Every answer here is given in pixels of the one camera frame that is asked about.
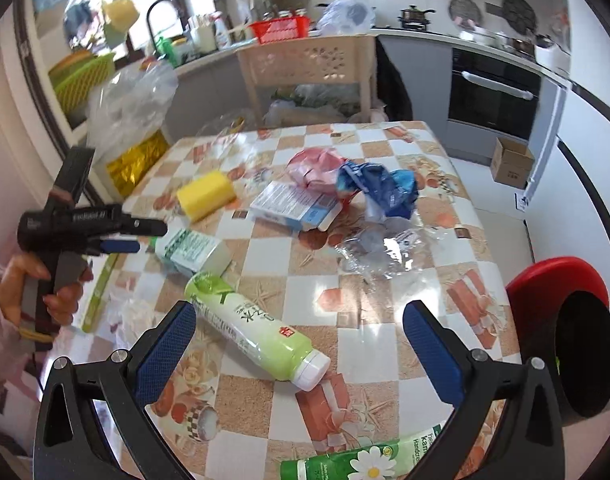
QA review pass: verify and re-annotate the grey kitchen counter cabinet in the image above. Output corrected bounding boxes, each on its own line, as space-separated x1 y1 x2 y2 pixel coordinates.
165 30 571 161

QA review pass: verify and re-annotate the red and pink snack bag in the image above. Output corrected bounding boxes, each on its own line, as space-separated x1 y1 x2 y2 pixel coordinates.
287 147 347 192

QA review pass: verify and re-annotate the checkered tablecloth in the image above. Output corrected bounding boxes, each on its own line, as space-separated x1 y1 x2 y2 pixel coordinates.
70 120 523 480

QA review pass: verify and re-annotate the person's left hand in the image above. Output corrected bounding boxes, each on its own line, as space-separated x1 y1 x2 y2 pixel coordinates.
0 251 94 335

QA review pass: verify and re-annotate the round grey trivet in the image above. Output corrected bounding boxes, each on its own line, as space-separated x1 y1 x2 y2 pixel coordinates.
448 0 481 23

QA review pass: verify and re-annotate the clear plastic wrapper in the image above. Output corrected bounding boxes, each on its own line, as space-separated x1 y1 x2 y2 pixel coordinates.
333 220 461 281

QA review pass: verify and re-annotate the steel pot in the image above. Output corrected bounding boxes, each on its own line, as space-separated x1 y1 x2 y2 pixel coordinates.
505 35 536 56

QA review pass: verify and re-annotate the beige perforated chair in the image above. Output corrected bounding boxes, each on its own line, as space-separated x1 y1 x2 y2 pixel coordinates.
235 35 378 126

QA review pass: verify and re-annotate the large clear plastic bag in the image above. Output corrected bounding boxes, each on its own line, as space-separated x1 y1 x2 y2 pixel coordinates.
87 60 180 161

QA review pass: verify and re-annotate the round black trivet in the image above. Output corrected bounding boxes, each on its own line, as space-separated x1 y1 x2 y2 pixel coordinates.
501 0 538 27

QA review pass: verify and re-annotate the black kitchen faucet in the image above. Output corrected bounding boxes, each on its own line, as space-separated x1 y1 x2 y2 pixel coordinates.
146 0 188 56

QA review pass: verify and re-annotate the light green flat box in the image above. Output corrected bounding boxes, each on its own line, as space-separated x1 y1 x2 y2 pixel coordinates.
81 252 120 333

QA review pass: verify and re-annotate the yellow foil bag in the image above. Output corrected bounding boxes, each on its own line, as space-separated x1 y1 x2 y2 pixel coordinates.
106 132 168 200

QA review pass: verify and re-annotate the black built-in oven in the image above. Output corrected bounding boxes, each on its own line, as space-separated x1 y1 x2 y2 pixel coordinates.
447 47 543 141

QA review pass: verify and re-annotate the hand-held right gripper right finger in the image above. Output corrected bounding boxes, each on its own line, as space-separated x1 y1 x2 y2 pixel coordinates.
402 300 566 480

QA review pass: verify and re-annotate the green hand cream tube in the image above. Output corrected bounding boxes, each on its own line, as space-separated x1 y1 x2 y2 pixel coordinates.
279 422 448 480

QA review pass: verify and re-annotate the red plastic basket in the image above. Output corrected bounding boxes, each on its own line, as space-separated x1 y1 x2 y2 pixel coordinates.
247 15 312 45

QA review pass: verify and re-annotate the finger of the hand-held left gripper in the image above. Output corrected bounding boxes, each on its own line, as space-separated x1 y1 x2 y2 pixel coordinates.
127 216 169 237
87 239 142 256

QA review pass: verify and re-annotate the green plastic basket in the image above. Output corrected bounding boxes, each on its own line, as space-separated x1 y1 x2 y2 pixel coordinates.
50 52 116 116

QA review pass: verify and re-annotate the green dish soap bottle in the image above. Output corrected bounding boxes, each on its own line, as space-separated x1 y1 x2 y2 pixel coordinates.
155 35 179 66

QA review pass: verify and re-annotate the yellow plastic cup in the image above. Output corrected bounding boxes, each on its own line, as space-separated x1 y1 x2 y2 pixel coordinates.
101 0 140 31

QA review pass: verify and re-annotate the blue plastic bag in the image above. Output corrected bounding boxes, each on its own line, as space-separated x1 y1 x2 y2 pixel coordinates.
335 160 420 221

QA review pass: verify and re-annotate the red plastic chair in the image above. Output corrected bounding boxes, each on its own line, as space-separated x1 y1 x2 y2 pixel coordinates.
505 256 610 391

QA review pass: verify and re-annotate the dark cooking pot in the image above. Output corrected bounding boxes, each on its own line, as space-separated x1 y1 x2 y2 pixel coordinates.
399 5 436 30

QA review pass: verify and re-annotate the white refrigerator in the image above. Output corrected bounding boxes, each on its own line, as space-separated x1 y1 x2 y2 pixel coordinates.
528 0 610 241

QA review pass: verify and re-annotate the light green plastic bottle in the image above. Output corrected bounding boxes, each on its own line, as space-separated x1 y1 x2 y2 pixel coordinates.
184 271 331 392

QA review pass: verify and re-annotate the white spray bottle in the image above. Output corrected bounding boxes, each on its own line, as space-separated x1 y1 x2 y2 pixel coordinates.
212 12 232 51

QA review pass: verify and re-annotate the translucent plastic bag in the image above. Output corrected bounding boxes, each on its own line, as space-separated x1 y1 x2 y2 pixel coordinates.
316 0 377 36

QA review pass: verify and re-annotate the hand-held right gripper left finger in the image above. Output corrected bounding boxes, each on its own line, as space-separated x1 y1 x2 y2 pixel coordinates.
34 300 198 480

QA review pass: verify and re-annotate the yellow sponge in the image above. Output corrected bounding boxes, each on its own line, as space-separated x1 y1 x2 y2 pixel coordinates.
176 170 237 223

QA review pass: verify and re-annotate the black cloth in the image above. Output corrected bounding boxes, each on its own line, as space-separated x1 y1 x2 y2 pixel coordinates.
374 37 415 122

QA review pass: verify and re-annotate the white and blue carton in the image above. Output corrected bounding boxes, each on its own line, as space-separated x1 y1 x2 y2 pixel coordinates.
248 180 343 232

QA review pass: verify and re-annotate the cardboard box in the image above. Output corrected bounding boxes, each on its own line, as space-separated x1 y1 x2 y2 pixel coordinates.
490 136 536 190

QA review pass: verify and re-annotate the black trash bin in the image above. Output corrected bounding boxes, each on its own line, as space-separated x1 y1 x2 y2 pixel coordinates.
555 290 610 418

